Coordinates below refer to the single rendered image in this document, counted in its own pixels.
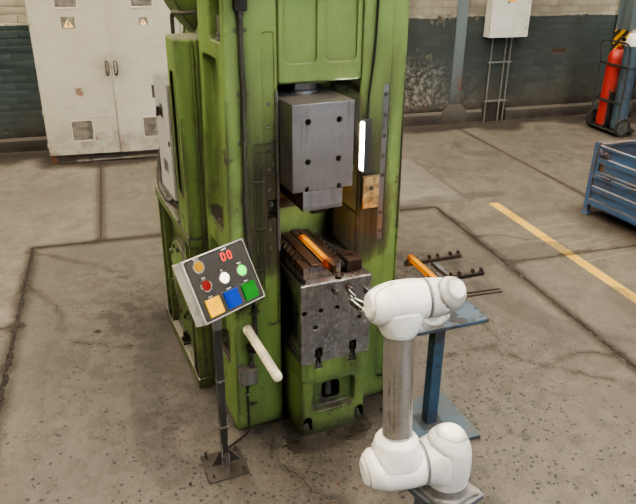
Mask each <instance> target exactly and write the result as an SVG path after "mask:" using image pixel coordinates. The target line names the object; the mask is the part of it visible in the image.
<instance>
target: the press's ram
mask: <svg viewBox="0 0 636 504"><path fill-rule="evenodd" d="M286 87H287V85H283V86H277V91H278V117H279V177H280V183H281V184H282V185H283V186H284V187H286V188H287V189H288V190H289V191H290V192H291V193H292V194H294V193H302V192H305V189H306V190H307V191H308V192H309V191H316V190H323V189H331V188H337V185H338V186H339V187H345V186H352V174H353V141H354V109H355V100H353V99H351V98H349V97H347V96H345V95H342V94H340V93H338V92H336V91H334V90H332V89H329V88H327V87H325V86H323V85H321V84H318V83H316V88H317V92H316V93H312V94H291V93H288V92H286Z"/></svg>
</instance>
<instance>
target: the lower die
mask: <svg viewBox="0 0 636 504"><path fill-rule="evenodd" d="M297 230H300V229H294V230H290V232H286V233H281V235H280V236H282V237H283V239H285V240H286V242H288V243H289V245H290V246H292V248H293V249H295V251H296V253H299V256H301V257H302V258H303V261H301V258H300V257H299V258H297V271H298V273H299V274H300V275H301V276H302V277H303V278H304V279H305V280H310V279H315V278H321V277H326V276H331V275H336V274H338V273H341V259H340V258H339V257H337V256H336V257H334V256H335V254H334V253H333V252H332V253H331V250H330V249H328V250H327V248H328V247H327V246H326V245H325V246H323V245H324V243H323V242H322V241H321V243H320V240H319V239H318V240H316V238H317V237H316V236H315V235H314V237H313V233H312V232H311V231H310V230H309V229H302V230H300V231H301V232H302V233H303V234H305V235H306V236H307V237H308V238H309V239H310V240H311V241H312V242H313V243H314V244H315V245H316V246H317V247H318V248H319V249H320V250H321V251H322V252H323V253H324V254H325V255H326V256H327V257H328V258H333V261H334V262H335V263H336V264H337V265H338V266H336V271H337V272H338V273H335V274H332V273H331V272H330V271H329V270H328V269H327V268H326V266H323V260H322V259H321V258H320V257H319V256H318V255H317V254H316V253H315V252H314V251H313V250H312V249H311V248H310V247H309V246H308V245H307V244H306V243H305V242H304V241H303V240H302V239H301V238H300V237H299V236H298V235H297V234H296V233H295V232H294V231H297ZM282 237H281V239H282ZM295 251H294V250H292V251H290V263H291V265H292V255H293V253H295ZM296 257H298V254H294V255H293V265H294V268H295V259H296ZM318 275H320V277H318Z"/></svg>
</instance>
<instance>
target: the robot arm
mask: <svg viewBox="0 0 636 504"><path fill-rule="evenodd" d="M363 292H364V293H365V294H366V295H365V298H364V301H362V300H360V299H358V298H356V297H357V296H356V295H355V294H354V293H353V292H352V291H351V290H350V289H348V296H349V298H350V305H351V306H353V307H354V308H355V309H356V310H358V311H359V313H360V314H362V312H365V315H366V317H367V318H368V320H369V321H370V322H371V323H372V324H374V325H376V326H378V328H379V331H380V332H381V334H382V335H383V336H384V337H383V413H382V428H381V429H380V430H379V431H378V432H377V433H376V434H375V437H374V440H373V442H372V444H371V447H369V448H366V449H365V451H364V452H363V453H362V455H361V458H360V460H359V467H360V472H361V475H362V478H363V481H364V483H365V484H366V485H367V486H369V487H371V488H372V489H374V490H378V491H384V492H394V491H402V490H408V489H412V488H413V489H414V490H416V491H418V492H419V493H421V494H422V495H423V496H424V497H425V498H426V499H428V500H429V501H430V502H431V503H432V504H463V503H465V502H466V501H468V500H470V499H471V498H473V497H477V496H479V493H480V491H479V489H478V488H477V487H475V486H473V485H471V484H470V483H468V480H469V477H470V476H471V475H472V469H471V464H472V448H471V443H470V441H469V439H468V437H467V435H466V433H465V431H464V430H463V429H462V428H461V427H460V426H459V425H457V424H454V423H449V422H447V423H441V424H438V425H436V426H435V427H433V428H432V429H431V430H430V431H429V433H427V434H426V435H424V436H422V437H421V438H419V439H418V436H417V435H416V434H415V432H414V431H413V430H412V414H413V381H414V349H415V336H416V335H417V334H418V333H421V332H425V331H428V330H431V329H434V328H436V327H438V326H440V325H442V324H443V323H445V322H446V321H447V320H448V319H449V317H450V314H451V313H453V312H454V311H456V310H458V309H459V308H460V307H461V306H462V305H463V303H464V302H465V299H466V296H467V294H466V287H465V285H464V282H463V281H462V280H460V279H459V278H456V277H452V276H447V277H444V278H441V277H431V278H407V279H399V280H393V281H388V282H385V283H382V284H379V285H377V286H375V287H373V288H372V289H370V290H369V289H368V288H366V287H365V286H363Z"/></svg>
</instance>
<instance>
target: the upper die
mask: <svg viewBox="0 0 636 504"><path fill-rule="evenodd" d="M342 191H343V187H339V186H338V185H337V188H331V189H323V190H316V191H309V192H308V191H307V190H306V189H305V192H302V193H294V194H292V193H291V192H290V191H289V190H288V189H287V188H286V187H284V186H283V185H282V184H281V183H280V192H281V193H282V194H283V195H285V196H286V197H287V198H288V199H289V200H290V201H291V202H292V203H293V204H295V205H296V206H297V207H298V208H299V209H300V210H301V211H302V212H306V211H313V210H320V209H326V208H333V207H340V206H342Z"/></svg>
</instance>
